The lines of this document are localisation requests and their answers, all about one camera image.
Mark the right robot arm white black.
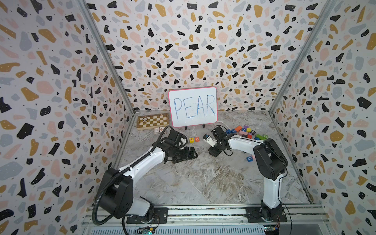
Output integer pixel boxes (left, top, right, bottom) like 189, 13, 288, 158
203, 126, 288, 220

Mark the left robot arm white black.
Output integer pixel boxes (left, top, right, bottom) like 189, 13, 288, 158
92, 126, 198, 225

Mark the blue block far left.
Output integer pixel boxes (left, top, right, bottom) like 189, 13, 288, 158
226, 129, 237, 135

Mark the playing card box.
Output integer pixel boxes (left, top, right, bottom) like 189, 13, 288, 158
154, 127, 165, 135

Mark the wooden chessboard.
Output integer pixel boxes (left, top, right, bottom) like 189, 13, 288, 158
137, 113, 169, 130

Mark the green block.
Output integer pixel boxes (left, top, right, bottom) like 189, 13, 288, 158
254, 134, 268, 141

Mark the whiteboard with pink frame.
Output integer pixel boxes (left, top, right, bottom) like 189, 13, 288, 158
168, 87, 218, 128

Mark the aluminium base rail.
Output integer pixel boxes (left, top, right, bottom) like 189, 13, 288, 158
81, 204, 335, 235

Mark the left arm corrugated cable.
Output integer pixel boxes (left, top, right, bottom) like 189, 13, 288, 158
91, 125, 174, 226

